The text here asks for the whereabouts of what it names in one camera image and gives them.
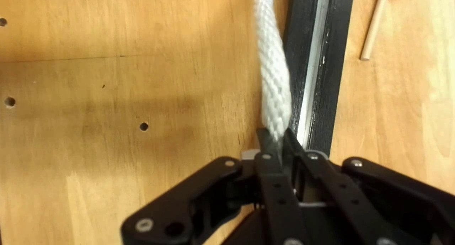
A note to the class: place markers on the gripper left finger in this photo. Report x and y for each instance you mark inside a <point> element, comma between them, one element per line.
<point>270,188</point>

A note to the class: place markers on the black metal rail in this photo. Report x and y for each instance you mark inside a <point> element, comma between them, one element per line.
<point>314,70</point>

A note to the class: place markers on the wooden dowel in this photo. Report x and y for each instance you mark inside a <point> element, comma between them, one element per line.
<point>373,26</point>

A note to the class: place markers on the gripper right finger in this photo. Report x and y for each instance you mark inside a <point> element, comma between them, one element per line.
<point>341,191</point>

